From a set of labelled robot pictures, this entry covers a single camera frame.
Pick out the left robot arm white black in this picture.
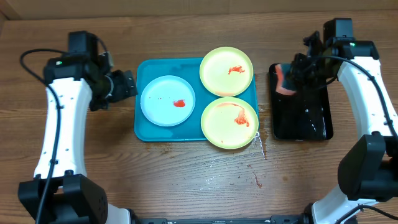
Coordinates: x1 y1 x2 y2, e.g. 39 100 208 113
18 50 139 223

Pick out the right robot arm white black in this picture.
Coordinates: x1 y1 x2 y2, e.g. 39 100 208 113
272 31 397 223

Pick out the yellow plate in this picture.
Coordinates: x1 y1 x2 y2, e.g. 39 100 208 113
200 47 254 97
201 96 259 149

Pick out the pink green sponge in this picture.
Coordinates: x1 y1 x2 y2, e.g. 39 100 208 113
275 63 297 96

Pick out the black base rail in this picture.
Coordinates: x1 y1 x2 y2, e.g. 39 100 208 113
134 214 313 224

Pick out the light blue plate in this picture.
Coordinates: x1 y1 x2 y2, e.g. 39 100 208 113
140 75 196 127

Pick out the black tray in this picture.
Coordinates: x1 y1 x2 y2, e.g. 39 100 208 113
269 63 333 141

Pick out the teal plastic tray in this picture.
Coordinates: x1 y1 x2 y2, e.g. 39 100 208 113
134 57 259 142

